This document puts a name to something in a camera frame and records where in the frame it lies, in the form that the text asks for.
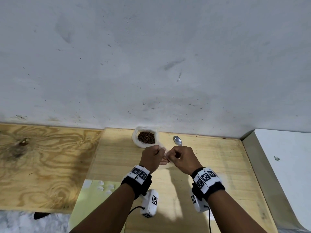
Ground yellow-green backing sheet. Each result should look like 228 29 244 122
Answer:
69 179 127 233

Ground black left wristband with markers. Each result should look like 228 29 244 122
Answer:
121 165 152 200

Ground translucent plastic bowl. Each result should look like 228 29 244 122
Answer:
132 126 160 149

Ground black camera cable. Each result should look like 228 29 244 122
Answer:
128 205 145 216
205 205 213 233

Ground black right wristband with markers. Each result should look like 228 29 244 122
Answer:
191 167 226 202

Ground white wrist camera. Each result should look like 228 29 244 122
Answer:
190 189 209 213
140 188 160 218

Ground black wristband with markers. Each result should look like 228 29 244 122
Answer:
191 167 226 202
121 165 152 200

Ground flat black object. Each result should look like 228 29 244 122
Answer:
33 212 53 220

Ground white table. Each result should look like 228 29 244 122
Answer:
240 128 311 232

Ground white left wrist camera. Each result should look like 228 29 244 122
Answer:
140 188 160 218

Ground person's left hand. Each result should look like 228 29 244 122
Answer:
139 145 168 174

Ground clear zip plastic bag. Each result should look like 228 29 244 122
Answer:
155 140 181 172

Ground person's left forearm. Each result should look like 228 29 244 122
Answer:
69 184 135 233

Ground group of white sticker labels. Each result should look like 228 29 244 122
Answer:
84 180 115 194

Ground black right camera cable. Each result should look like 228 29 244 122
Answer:
205 205 213 233

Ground person's right forearm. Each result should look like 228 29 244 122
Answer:
208 190 268 233

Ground brown coffee beans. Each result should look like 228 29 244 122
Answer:
138 131 156 144

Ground person's right hand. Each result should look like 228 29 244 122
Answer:
167 146 203 176

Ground black left camera cable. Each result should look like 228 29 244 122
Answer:
128 205 145 216

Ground plywood board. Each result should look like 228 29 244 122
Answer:
0 123 104 214

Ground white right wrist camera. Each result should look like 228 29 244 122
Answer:
190 189 209 213

